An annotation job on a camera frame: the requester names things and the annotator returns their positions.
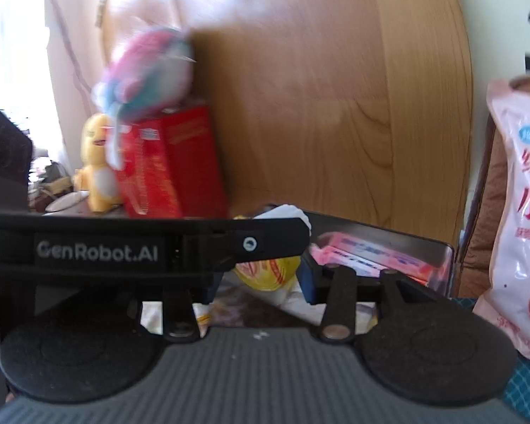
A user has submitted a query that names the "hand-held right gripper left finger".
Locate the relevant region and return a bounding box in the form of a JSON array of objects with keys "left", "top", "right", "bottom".
[{"left": 132, "top": 271, "right": 224, "bottom": 343}]

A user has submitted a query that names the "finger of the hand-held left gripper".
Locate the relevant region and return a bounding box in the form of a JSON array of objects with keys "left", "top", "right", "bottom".
[{"left": 211, "top": 218, "right": 311, "bottom": 271}]

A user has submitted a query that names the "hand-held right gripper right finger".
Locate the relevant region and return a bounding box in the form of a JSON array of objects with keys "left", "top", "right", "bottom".
[{"left": 299, "top": 252, "right": 451, "bottom": 343}]

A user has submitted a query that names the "yellow snack packet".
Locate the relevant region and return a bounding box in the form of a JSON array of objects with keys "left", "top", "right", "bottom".
[{"left": 232, "top": 216, "right": 301, "bottom": 293}]

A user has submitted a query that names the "black tray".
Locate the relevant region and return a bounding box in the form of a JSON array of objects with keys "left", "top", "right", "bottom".
[{"left": 265, "top": 205, "right": 455, "bottom": 298}]

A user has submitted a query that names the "pink snack packet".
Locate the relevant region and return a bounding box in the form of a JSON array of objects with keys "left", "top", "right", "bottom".
[
  {"left": 318, "top": 231, "right": 447, "bottom": 285},
  {"left": 307, "top": 246, "right": 391, "bottom": 277}
]

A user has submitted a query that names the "white snack packet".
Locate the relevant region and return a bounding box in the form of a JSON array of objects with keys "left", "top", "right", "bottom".
[{"left": 254, "top": 204, "right": 313, "bottom": 237}]

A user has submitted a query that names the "white round object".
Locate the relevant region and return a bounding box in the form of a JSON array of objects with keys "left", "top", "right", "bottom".
[{"left": 43, "top": 191, "right": 90, "bottom": 216}]

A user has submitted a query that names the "yellow duck plush toy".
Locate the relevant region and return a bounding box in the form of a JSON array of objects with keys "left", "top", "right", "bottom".
[{"left": 73, "top": 112, "right": 125, "bottom": 213}]

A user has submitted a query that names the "red cardboard box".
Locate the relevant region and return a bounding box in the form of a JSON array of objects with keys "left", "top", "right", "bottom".
[{"left": 112, "top": 105, "right": 230, "bottom": 220}]

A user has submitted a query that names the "dark fabric object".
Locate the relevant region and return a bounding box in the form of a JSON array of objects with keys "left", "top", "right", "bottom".
[{"left": 0, "top": 93, "right": 34, "bottom": 213}]

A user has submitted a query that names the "wooden headboard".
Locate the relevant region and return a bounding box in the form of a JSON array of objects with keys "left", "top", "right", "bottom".
[{"left": 101, "top": 0, "right": 475, "bottom": 248}]

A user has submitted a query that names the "pink and blue plush toy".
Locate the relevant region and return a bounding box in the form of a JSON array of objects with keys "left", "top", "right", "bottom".
[{"left": 90, "top": 26, "right": 198, "bottom": 169}]

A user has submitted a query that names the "large pink snack bag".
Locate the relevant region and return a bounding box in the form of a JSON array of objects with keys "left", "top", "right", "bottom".
[{"left": 472, "top": 77, "right": 530, "bottom": 363}]

